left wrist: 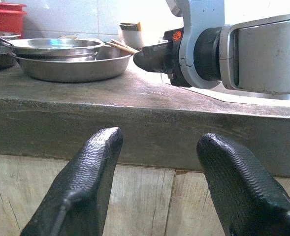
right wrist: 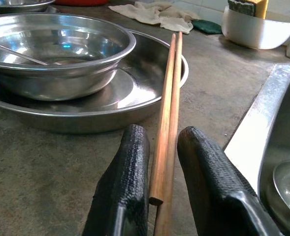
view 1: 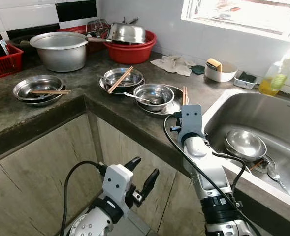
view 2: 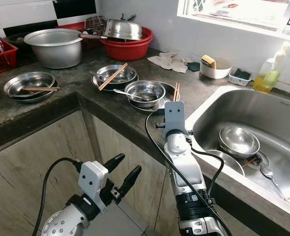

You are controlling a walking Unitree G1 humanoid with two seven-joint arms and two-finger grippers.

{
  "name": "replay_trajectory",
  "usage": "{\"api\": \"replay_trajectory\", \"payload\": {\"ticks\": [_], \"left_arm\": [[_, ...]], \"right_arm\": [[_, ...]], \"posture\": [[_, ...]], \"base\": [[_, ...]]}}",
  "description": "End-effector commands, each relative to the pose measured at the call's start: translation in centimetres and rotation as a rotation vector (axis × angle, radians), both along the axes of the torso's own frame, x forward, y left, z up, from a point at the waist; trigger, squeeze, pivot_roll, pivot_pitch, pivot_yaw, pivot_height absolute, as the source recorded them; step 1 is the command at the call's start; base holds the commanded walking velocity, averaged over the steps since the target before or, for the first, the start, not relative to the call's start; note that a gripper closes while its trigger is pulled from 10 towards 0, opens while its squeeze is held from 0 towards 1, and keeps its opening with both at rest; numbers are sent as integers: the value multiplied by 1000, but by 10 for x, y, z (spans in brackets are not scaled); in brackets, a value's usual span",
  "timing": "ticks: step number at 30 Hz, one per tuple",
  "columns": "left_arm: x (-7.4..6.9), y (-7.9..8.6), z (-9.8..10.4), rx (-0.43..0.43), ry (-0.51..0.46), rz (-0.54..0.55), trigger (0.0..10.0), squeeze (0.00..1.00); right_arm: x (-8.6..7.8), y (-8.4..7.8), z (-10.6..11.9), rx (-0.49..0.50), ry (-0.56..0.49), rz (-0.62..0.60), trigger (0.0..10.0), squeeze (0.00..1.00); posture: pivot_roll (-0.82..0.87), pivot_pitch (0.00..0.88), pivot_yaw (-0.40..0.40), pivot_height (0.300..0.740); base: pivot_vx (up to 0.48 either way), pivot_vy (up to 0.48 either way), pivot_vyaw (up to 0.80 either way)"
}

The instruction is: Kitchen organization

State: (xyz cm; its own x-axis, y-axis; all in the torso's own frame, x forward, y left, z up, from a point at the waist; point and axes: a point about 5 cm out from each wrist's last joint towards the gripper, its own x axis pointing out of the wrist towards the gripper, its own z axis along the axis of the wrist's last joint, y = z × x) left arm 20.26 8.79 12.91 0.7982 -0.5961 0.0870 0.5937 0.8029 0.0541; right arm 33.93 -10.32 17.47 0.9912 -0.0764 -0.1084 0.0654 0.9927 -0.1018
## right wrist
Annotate red plastic basin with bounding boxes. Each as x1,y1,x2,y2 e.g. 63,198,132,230
53,0,110,7

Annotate yellow sponge with green scourer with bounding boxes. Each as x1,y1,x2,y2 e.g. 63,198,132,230
227,0,270,20

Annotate shallow stainless steel dish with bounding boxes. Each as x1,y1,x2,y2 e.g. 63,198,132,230
0,29,190,135

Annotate brown wooden chopstick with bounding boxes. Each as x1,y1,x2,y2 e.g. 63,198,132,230
153,31,184,236
149,33,177,207

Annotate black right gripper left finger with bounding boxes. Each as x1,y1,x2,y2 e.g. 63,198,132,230
82,124,151,236

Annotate green scouring pad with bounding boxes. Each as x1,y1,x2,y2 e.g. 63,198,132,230
191,19,224,35

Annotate beige dish cloth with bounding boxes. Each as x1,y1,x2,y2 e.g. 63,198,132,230
108,1,201,35

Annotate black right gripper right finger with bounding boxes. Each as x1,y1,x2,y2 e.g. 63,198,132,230
177,126,285,236

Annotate stainless steel sink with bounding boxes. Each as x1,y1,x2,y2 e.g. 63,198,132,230
223,62,290,236

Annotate stainless steel spoon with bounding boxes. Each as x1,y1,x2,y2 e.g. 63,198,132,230
0,40,91,66

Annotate white plastic bowl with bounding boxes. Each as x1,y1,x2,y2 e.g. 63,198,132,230
221,5,290,50

